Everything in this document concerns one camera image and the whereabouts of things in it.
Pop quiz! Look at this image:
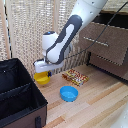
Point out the black fabric storage box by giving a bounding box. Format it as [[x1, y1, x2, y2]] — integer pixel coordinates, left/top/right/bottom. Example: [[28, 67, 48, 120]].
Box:
[[0, 57, 49, 128]]

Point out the red yellow snack box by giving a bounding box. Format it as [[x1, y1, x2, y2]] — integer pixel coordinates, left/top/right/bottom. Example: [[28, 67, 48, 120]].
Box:
[[61, 68, 90, 87]]

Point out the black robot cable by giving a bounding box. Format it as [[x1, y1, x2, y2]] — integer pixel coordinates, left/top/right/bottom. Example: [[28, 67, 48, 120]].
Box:
[[64, 1, 128, 61]]

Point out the wide wooden post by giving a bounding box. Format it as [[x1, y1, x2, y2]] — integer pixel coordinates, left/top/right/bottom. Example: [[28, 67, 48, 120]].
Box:
[[49, 0, 61, 34]]

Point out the dark wooden drawer cabinet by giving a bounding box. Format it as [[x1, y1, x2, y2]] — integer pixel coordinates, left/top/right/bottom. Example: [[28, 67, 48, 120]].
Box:
[[86, 9, 128, 83]]

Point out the brown drawer with short handle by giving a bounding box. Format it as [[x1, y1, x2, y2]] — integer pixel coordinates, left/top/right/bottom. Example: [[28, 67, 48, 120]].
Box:
[[78, 12, 128, 67]]

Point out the yellow plastic bowl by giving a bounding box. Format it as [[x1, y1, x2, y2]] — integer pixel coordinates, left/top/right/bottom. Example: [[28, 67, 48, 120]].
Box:
[[33, 71, 51, 86]]

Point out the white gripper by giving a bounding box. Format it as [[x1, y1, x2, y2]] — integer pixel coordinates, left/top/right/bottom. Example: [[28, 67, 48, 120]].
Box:
[[33, 58, 64, 78]]

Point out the bamboo blind curtain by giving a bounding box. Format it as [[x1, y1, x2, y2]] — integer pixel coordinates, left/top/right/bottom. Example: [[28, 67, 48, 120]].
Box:
[[0, 0, 93, 83]]

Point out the thin wooden post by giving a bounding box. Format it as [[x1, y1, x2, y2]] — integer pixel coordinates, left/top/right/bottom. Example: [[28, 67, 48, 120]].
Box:
[[0, 0, 11, 62]]

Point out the brown drawer with long handle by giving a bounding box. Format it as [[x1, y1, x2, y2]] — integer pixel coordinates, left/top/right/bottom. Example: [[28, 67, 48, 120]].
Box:
[[89, 52, 128, 81]]

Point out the blue plastic bowl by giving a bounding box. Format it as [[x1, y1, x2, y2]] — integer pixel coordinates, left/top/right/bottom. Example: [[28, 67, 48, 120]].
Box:
[[59, 85, 80, 103]]

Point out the short silver drawer handle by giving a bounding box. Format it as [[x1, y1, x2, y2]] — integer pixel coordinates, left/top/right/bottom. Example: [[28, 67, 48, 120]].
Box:
[[83, 35, 110, 48]]

